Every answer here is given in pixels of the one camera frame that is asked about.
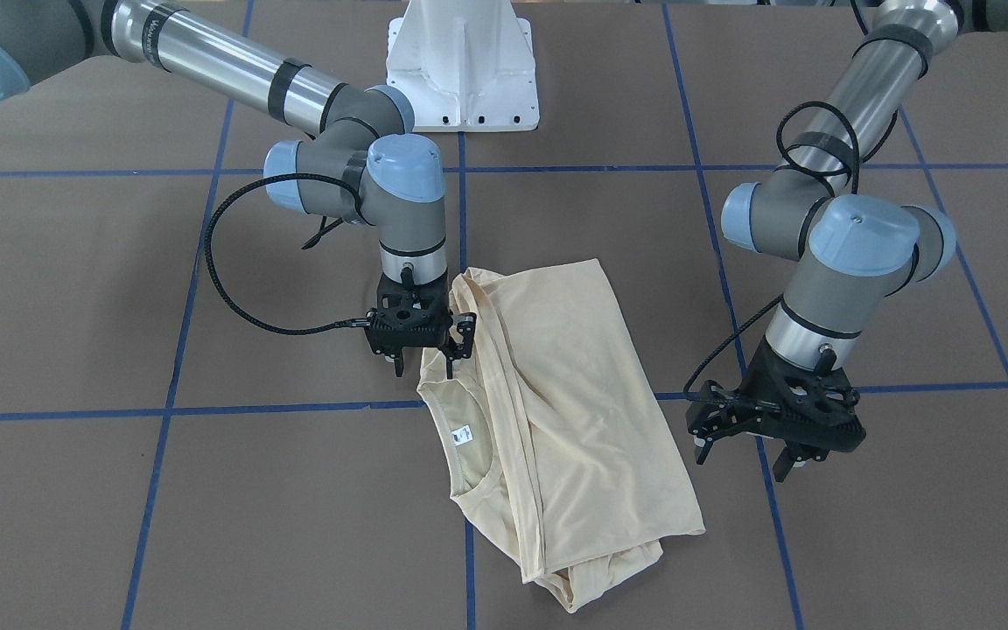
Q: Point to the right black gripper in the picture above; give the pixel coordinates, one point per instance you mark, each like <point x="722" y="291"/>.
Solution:
<point x="465" y="331"/>

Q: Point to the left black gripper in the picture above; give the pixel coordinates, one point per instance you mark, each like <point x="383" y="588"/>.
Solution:
<point x="754" y="378"/>

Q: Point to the cream long-sleeve printed shirt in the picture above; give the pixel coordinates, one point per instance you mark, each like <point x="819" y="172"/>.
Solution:
<point x="557" y="450"/>

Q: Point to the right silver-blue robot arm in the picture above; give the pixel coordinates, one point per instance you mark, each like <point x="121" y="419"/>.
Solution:
<point x="355" y="160"/>

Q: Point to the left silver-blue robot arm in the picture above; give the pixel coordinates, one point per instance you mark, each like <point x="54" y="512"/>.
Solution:
<point x="851" y="250"/>

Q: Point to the brown mat with blue grid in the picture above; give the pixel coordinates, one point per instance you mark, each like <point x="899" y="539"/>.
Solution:
<point x="165" y="464"/>

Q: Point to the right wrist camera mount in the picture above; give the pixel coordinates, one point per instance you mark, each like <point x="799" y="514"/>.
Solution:
<point x="401" y="325"/>

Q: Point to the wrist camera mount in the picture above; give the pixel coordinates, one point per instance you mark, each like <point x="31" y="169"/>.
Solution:
<point x="817" y="410"/>
<point x="401" y="325"/>

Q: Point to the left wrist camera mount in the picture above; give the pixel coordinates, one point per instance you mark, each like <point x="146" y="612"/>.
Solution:
<point x="817" y="410"/>

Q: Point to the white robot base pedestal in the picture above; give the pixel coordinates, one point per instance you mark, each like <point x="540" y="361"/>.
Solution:
<point x="465" y="66"/>

